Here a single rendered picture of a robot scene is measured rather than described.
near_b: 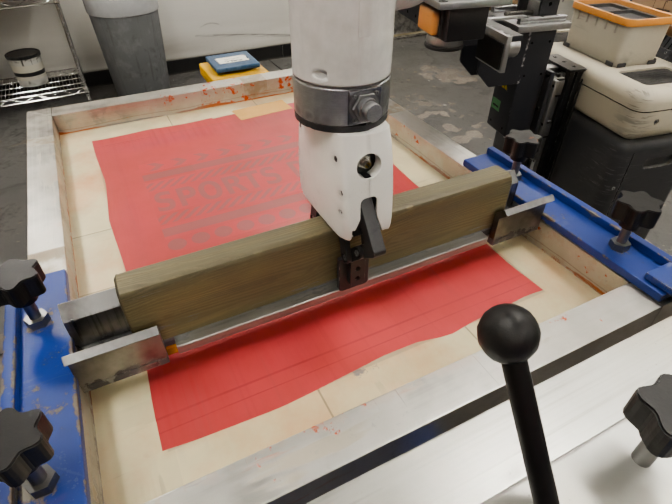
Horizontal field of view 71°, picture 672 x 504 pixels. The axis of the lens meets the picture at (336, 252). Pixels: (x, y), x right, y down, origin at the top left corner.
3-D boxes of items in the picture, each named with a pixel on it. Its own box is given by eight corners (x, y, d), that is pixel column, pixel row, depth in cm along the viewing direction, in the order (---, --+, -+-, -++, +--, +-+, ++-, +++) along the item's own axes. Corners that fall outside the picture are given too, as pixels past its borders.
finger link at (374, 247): (396, 235, 37) (377, 266, 42) (355, 159, 40) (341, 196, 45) (383, 240, 37) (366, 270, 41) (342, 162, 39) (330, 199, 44)
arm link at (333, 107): (421, 85, 34) (416, 122, 36) (360, 51, 40) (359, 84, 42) (327, 103, 31) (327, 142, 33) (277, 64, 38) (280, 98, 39)
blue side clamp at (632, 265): (456, 196, 70) (464, 153, 65) (482, 188, 71) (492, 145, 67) (637, 338, 49) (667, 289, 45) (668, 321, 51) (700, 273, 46)
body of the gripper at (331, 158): (417, 110, 35) (403, 231, 42) (352, 69, 42) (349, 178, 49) (326, 130, 33) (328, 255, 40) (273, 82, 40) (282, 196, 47)
